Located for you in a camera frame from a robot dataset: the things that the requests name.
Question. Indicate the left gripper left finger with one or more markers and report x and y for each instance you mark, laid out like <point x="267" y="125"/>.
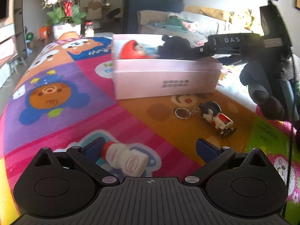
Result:
<point x="85" y="159"/>

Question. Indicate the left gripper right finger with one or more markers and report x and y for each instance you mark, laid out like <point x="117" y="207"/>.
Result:
<point x="215" y="160"/>

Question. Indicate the white milk bottle toy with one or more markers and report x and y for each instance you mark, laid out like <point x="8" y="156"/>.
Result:
<point x="119" y="156"/>

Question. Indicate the black haired doll keychain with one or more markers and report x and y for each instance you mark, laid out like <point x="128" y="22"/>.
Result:
<point x="212" y="113"/>

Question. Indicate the pink cardboard box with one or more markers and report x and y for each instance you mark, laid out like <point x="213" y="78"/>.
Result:
<point x="142" y="78"/>

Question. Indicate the black plush toy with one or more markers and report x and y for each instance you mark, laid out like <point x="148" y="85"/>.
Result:
<point x="175" y="47"/>

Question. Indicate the red hooded figure keychain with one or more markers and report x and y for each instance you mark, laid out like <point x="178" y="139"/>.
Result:
<point x="133" y="50"/>

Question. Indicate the blue white wipes pack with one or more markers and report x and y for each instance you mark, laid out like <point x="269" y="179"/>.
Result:
<point x="151" y="52"/>

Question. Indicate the yellow plush doll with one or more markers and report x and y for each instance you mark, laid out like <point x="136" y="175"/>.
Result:
<point x="243" y="18"/>

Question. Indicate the yellow cushion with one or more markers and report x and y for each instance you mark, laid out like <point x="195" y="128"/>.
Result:
<point x="210" y="12"/>

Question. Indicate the colourful cartoon play mat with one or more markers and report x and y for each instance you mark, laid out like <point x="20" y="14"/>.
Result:
<point x="66" y="98"/>

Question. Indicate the grey covered sofa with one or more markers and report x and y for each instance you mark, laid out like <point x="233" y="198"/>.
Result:
<point x="150" y="22"/>

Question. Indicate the pink plush on sofa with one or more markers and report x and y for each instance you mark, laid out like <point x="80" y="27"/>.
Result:
<point x="191" y="26"/>

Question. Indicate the green clothes on sofa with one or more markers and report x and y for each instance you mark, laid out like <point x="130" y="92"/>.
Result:
<point x="176" y="24"/>

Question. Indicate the small wooden stool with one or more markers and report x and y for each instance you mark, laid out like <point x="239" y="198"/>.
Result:
<point x="14" y="62"/>

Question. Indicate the orange round bowl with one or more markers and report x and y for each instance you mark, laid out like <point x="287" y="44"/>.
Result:
<point x="69" y="35"/>

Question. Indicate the glass jar red lid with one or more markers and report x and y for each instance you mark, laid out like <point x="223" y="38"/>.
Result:
<point x="89" y="29"/>

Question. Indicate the white tv shelf unit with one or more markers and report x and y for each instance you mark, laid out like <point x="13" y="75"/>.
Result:
<point x="8" y="50"/>

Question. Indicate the potted pink orchid plant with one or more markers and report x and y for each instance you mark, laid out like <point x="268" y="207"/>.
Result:
<point x="64" y="17"/>

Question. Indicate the dining chair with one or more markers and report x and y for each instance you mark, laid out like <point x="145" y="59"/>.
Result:
<point x="95" y="13"/>

